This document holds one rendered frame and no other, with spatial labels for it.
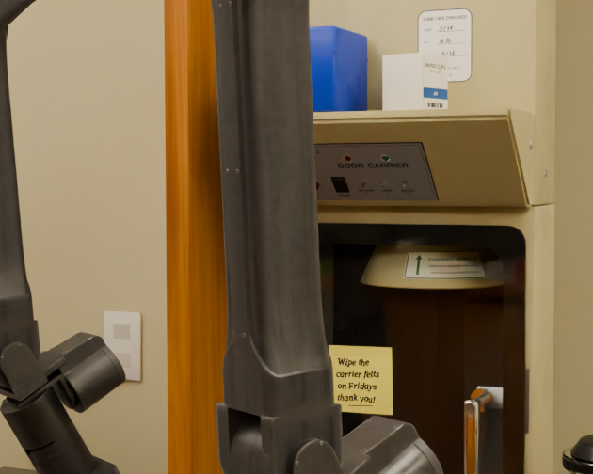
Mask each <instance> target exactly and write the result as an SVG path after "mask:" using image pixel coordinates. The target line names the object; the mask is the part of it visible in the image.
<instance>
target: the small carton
mask: <svg viewBox="0 0 593 474"><path fill-rule="evenodd" d="M447 107H448V56H447V55H435V54H429V53H411V54H399V55H383V56H382V111H384V110H420V109H447Z"/></svg>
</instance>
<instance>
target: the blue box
mask: <svg viewBox="0 0 593 474"><path fill-rule="evenodd" d="M310 45H311V67H312V89H313V112H347V111H367V61H368V60H367V37H366V36H364V35H362V34H359V33H355V32H352V31H349V30H346V29H342V28H340V27H337V26H333V25H331V26H315V27H310Z"/></svg>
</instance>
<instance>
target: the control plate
mask: <svg viewBox="0 0 593 474"><path fill-rule="evenodd" d="M314 154H315V176H316V181H317V182H318V183H319V188H318V189H317V190H316V197H317V199H323V200H439V198H438V195H437V191H436V188H435V184H434V182H433V178H432V175H431V171H430V168H429V165H428V162H427V159H426V155H425V149H424V146H423V142H393V143H329V144H314ZM346 154H348V155H350V156H352V158H353V160H352V161H351V162H347V161H345V160H344V155H346ZM382 154H387V155H389V156H390V161H388V162H384V161H382V160H381V159H380V156H381V155H382ZM331 177H345V181H346V184H347V186H348V189H349V193H336V191H335V188H334V185H333V183H332V180H331ZM362 180H364V181H366V182H367V183H368V185H367V186H365V187H361V184H360V181H362ZM383 180H384V181H387V182H388V183H389V185H388V186H386V187H382V185H381V183H380V182H381V181H383ZM404 180H406V181H408V182H409V183H410V185H409V186H407V187H404V186H403V184H402V181H404Z"/></svg>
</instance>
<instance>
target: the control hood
mask: <svg viewBox="0 0 593 474"><path fill-rule="evenodd" d="M313 132H314V144H329V143H393V142H423V146H424V149H425V155H426V159H427V162H428V165H429V168H430V171H431V175H432V178H433V182H434V184H435V188H436V191H437V195H438V198H439V200H323V199H318V200H317V205H327V206H445V207H531V204H534V188H535V116H534V115H532V113H531V112H527V111H522V110H519V109H514V108H510V107H492V108H457V109H420V110H384V111H347V112H313Z"/></svg>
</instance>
